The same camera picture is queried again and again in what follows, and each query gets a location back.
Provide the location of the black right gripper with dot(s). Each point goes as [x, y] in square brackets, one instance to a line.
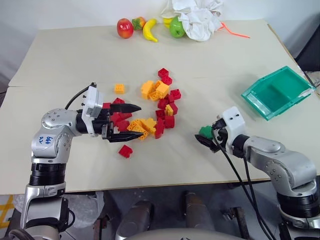
[220, 136]

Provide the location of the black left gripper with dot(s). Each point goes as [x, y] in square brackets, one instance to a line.
[103, 126]

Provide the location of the green toy block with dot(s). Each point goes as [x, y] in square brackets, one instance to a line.
[205, 131]

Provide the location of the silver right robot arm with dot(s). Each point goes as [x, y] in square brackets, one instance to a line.
[275, 155]

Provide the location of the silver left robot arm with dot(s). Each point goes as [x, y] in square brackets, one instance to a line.
[53, 140]

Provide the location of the red toy block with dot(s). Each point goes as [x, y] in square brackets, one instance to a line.
[174, 108]
[163, 72]
[171, 99]
[118, 101]
[160, 114]
[125, 151]
[162, 103]
[169, 121]
[159, 128]
[167, 80]
[106, 105]
[123, 116]
[123, 125]
[176, 94]

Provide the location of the yellow toy block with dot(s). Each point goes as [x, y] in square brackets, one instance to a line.
[153, 95]
[147, 88]
[162, 89]
[145, 132]
[157, 83]
[135, 125]
[119, 88]
[150, 123]
[169, 110]

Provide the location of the teal plastic bin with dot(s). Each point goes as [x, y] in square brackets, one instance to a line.
[277, 95]

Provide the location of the dark rounded shape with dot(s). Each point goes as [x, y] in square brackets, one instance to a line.
[197, 212]
[136, 217]

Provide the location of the red toy apple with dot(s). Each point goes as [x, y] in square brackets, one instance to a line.
[125, 28]

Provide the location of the yellow toy banana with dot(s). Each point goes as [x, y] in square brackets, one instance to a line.
[149, 30]

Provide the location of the clear plastic bag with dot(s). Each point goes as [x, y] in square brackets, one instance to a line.
[85, 210]

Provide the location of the orange toy persimmon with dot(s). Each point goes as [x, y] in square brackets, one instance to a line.
[139, 23]

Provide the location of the green toy apple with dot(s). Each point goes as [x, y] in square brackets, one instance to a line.
[177, 28]

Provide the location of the yellow toy fruit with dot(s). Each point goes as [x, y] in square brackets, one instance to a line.
[167, 22]

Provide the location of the white crumpled cloth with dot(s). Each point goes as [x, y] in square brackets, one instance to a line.
[200, 20]

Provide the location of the dark chair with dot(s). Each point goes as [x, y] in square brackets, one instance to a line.
[310, 50]

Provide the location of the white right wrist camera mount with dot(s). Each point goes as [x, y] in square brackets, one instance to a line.
[233, 122]

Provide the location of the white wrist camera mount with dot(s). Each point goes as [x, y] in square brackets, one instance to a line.
[93, 100]
[233, 122]

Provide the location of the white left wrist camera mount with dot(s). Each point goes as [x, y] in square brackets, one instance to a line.
[93, 100]

